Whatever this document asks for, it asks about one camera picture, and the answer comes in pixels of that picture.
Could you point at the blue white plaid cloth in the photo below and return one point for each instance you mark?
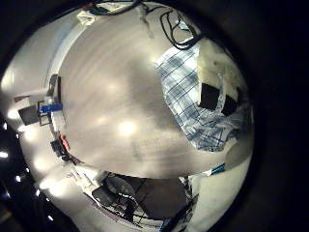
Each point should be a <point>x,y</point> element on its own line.
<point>180,83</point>

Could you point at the dark brown chair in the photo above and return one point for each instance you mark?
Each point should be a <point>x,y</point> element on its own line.
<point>161,196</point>

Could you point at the small red object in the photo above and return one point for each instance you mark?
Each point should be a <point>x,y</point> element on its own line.
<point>64,142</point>

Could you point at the small blue box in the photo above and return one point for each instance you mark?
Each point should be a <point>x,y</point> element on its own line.
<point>51,107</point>

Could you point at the black square panel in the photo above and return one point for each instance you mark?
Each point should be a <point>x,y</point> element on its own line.
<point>28,115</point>

